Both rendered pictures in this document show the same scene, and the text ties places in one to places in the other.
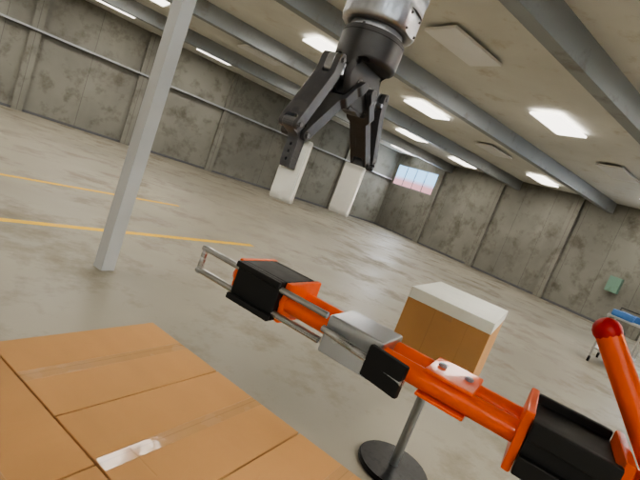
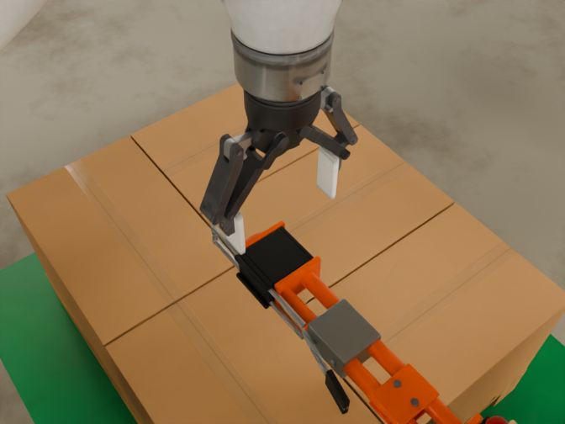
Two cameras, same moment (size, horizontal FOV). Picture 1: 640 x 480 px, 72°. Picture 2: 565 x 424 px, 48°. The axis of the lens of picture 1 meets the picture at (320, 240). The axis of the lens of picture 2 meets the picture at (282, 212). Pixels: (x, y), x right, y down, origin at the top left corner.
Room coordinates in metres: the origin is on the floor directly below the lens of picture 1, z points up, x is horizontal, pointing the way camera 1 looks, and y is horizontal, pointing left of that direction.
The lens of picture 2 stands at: (0.10, -0.17, 1.91)
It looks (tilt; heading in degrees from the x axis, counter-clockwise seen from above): 51 degrees down; 23
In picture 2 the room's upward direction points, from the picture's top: straight up
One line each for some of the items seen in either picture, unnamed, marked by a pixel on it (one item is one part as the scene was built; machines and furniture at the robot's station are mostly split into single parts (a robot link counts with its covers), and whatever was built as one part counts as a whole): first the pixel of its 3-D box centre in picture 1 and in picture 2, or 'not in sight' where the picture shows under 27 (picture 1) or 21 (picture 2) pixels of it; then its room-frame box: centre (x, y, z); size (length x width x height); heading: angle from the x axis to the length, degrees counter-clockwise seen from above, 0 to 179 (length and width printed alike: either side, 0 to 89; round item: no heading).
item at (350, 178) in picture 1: (347, 189); (327, 172); (0.60, -0.01, 1.35); 0.03 x 0.01 x 0.07; 61
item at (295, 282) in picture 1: (275, 288); (279, 262); (0.55, 0.03, 1.20); 0.08 x 0.07 x 0.05; 62
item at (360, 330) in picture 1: (360, 343); (343, 337); (0.48, -0.08, 1.19); 0.07 x 0.07 x 0.04; 62
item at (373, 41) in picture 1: (361, 73); (282, 113); (0.54, 0.02, 1.48); 0.08 x 0.07 x 0.09; 151
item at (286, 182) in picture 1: (290, 170); (234, 227); (0.48, 0.06, 1.35); 0.03 x 0.01 x 0.07; 61
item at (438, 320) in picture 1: (449, 333); not in sight; (2.25, -0.81, 0.82); 0.60 x 0.40 x 0.40; 153
